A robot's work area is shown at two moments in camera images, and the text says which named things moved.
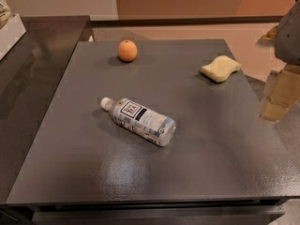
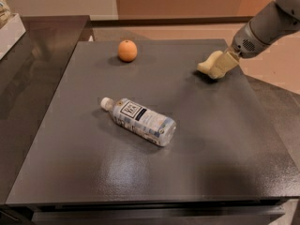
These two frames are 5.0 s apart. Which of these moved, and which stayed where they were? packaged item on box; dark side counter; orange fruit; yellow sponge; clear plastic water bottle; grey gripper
Moved: yellow sponge; grey gripper
Stayed: orange fruit; dark side counter; packaged item on box; clear plastic water bottle
